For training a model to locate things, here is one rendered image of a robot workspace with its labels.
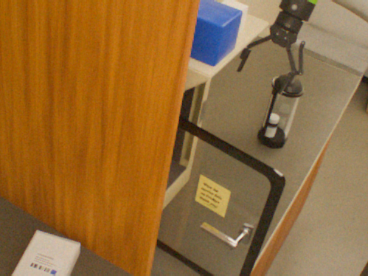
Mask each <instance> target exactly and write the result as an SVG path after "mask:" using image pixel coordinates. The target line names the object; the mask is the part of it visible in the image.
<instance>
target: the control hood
mask: <svg viewBox="0 0 368 276"><path fill-rule="evenodd" d="M268 25H269V23H268V22H267V21H264V20H261V19H259V18H256V17H254V16H251V15H248V14H246V21H245V24H244V27H243V30H242V31H241V32H239V33H238V37H237V42H236V44H235V49H233V50H232V51H231V52H230V54H229V55H227V56H226V57H225V58H224V59H223V60H222V61H220V62H219V63H218V64H217V65H216V66H214V67H213V66H210V65H207V64H205V63H202V62H200V61H197V60H195V59H193V58H190V59H189V64H188V67H187V79H186V83H185V87H184V91H186V90H188V89H190V88H192V87H193V86H198V85H201V84H202V83H205V82H207V81H209V80H210V79H211V78H212V77H213V76H215V74H216V73H217V72H218V71H219V70H220V69H222V68H223V67H224V66H225V65H227V63H228V62H230V60H231V59H233V57H235V56H236V55H237V54H238V53H239V52H241V51H242V50H243V49H244V47H245V46H247V45H248V44H250V43H251V42H252V41H253V40H254V38H256V37H257V36H258V35H259V34H260V33H261V32H262V31H263V30H264V29H265V28H267V27H268Z"/></svg>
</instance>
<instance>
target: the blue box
mask: <svg viewBox="0 0 368 276"><path fill-rule="evenodd" d="M242 15H243V11H242V10H238V9H236V8H233V7H230V6H229V5H226V4H223V3H220V2H218V1H215V0H200V2H199V10H198V17H197V21H196V25H195V32H194V36H193V40H192V48H191V52H190V58H193V59H195V60H197V61H200V62H202V63H205V64H207V65H210V66H213V67H214V66H216V65H217V64H218V63H219V62H220V61H222V60H223V59H224V58H225V57H226V56H227V55H229V54H230V52H231V51H232V50H233V49H235V44H236V42H237V37H238V33H239V31H238V30H239V27H240V22H241V18H242Z"/></svg>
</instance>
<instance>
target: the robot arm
mask: <svg viewBox="0 0 368 276"><path fill-rule="evenodd" d="M317 1H318V0H282V1H281V3H280V5H279V8H280V9H282V11H279V13H278V14H279V15H278V16H277V18H276V20H275V22H274V23H273V25H270V24H269V25H268V27H267V28H265V30H266V29H268V28H269V30H270V35H268V36H266V37H264V38H262V39H258V40H256V41H255V42H252V43H250V44H248V45H247V46H245V47H244V49H243V51H242V53H241V55H240V58H241V59H242V61H241V62H240V65H239V67H238V68H237V71H236V72H241V70H242V68H243V66H244V64H245V62H246V60H247V59H248V56H249V53H250V51H251V50H250V49H249V48H252V47H255V46H257V45H259V44H261V43H263V42H266V41H270V40H271V41H272V42H273V43H274V44H278V45H279V46H281V47H284V48H286V51H287V53H288V60H289V63H290V66H291V72H289V73H288V76H287V77H286V79H285V81H284V83H283V85H282V87H281V89H280V91H279V93H278V94H282V91H283V89H284V88H285V87H286V85H287V84H288V85H290V84H291V82H292V80H293V79H294V77H295V76H296V75H299V76H302V75H303V74H304V64H303V55H304V48H305V45H306V43H305V41H301V40H299V39H297V35H298V33H299V31H300V30H301V27H302V25H303V24H304V23H303V22H302V20H304V21H308V19H309V18H310V16H311V13H312V12H313V10H314V8H315V6H316V3H317ZM331 1H332V2H335V3H336V4H338V5H340V6H342V7H343V8H345V9H347V10H350V11H351V12H353V13H355V14H356V15H357V16H359V17H360V18H362V19H363V20H365V22H367V23H368V0H331ZM295 42H297V43H298V45H297V46H298V47H299V68H298V70H296V65H295V62H294V57H293V53H292V50H291V44H293V43H295Z"/></svg>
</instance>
